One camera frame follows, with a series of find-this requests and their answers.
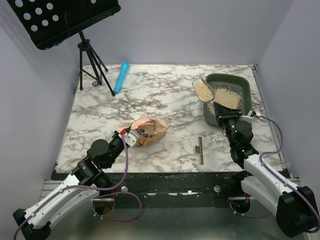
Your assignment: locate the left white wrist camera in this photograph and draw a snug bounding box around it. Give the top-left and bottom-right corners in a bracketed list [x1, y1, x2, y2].
[124, 129, 140, 147]

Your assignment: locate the dark green litter tray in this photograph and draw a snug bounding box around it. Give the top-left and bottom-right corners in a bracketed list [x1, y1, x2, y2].
[205, 73, 252, 115]

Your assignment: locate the black perforated music stand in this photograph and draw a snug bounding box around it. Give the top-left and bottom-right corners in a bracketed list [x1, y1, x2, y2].
[8, 0, 121, 90]

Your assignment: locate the blue cylindrical handle tool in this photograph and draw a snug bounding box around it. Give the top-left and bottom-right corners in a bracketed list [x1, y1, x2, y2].
[114, 61, 130, 94]

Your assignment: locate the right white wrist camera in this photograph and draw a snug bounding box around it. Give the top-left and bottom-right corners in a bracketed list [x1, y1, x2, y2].
[240, 110, 261, 124]

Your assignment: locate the silver metal litter scoop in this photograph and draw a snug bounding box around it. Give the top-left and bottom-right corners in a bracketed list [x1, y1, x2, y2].
[191, 78, 216, 106]

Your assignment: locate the aluminium extrusion rail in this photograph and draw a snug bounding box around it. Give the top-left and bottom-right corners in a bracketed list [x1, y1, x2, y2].
[39, 179, 78, 200]

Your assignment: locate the orange cat litter bag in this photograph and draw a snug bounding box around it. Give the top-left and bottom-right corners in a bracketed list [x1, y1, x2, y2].
[116, 114, 170, 147]

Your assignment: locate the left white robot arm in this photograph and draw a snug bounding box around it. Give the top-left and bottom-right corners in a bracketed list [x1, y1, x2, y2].
[13, 129, 140, 240]

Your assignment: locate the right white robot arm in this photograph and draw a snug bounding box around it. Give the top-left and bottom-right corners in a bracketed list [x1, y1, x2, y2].
[212, 102, 320, 238]

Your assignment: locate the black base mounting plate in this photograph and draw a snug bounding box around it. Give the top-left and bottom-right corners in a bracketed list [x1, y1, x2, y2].
[49, 171, 261, 208]

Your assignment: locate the beige litter pile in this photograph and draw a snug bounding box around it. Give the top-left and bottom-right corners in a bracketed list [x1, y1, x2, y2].
[214, 88, 241, 109]

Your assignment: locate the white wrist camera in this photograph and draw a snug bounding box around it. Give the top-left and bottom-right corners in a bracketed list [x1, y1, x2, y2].
[240, 110, 261, 124]
[124, 129, 140, 147]

